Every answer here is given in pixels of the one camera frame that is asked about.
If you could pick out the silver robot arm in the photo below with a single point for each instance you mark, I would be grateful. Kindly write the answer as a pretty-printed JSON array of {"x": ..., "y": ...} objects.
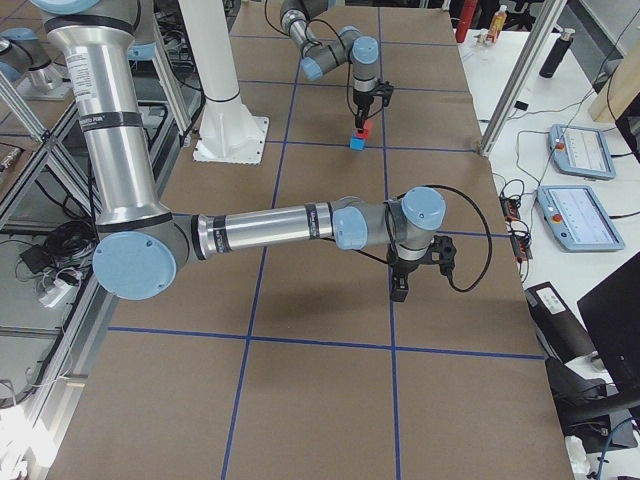
[
  {"x": 142, "y": 243},
  {"x": 350, "y": 47}
]

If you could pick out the far teach pendant tablet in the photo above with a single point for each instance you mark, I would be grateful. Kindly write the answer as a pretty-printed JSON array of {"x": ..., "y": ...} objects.
[{"x": 581, "y": 151}]

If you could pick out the black water bottle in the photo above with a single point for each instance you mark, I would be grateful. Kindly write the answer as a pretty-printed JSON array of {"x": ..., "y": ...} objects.
[{"x": 557, "y": 53}]

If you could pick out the aluminium frame post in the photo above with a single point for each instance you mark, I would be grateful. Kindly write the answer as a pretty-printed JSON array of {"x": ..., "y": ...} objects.
[{"x": 532, "y": 48}]

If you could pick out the white power strip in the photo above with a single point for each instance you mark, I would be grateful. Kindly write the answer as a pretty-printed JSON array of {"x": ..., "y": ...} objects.
[{"x": 55, "y": 293}]

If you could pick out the orange electronics board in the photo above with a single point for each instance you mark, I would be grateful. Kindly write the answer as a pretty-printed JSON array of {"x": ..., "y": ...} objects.
[{"x": 510, "y": 209}]

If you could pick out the orange drink bottle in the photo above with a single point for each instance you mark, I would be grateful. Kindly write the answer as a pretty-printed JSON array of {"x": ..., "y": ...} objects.
[{"x": 497, "y": 24}]

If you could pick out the black monitor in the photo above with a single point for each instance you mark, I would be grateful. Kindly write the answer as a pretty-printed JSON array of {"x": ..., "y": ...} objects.
[{"x": 610, "y": 312}]

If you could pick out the wooden board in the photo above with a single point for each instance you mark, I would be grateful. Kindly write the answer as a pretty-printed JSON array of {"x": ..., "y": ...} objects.
[{"x": 619, "y": 91}]

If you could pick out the near teach pendant tablet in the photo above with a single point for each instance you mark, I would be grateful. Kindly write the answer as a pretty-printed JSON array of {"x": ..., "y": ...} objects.
[{"x": 577, "y": 219}]

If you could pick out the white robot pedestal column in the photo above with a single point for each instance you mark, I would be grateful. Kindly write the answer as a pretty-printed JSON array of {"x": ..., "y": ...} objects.
[{"x": 228, "y": 132}]

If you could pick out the red wooden block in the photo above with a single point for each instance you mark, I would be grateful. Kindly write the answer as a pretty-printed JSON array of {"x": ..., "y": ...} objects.
[{"x": 367, "y": 128}]

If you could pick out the teach pendant tablet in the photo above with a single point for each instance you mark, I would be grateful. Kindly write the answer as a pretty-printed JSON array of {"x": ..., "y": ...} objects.
[
  {"x": 581, "y": 151},
  {"x": 577, "y": 219}
]

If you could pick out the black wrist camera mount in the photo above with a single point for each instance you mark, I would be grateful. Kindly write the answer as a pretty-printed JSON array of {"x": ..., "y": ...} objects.
[{"x": 442, "y": 253}]

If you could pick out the black power adapter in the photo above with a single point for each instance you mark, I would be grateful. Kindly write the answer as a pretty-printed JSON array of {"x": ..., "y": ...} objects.
[{"x": 36, "y": 259}]

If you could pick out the red fire extinguisher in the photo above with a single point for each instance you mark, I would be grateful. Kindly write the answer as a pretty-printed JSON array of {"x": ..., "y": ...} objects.
[{"x": 465, "y": 19}]

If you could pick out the blue wooden block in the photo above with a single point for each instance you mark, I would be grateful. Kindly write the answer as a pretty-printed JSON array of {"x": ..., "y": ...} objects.
[{"x": 358, "y": 141}]

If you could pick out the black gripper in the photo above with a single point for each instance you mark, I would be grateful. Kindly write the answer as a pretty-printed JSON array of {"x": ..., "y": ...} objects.
[
  {"x": 406, "y": 267},
  {"x": 361, "y": 100}
]

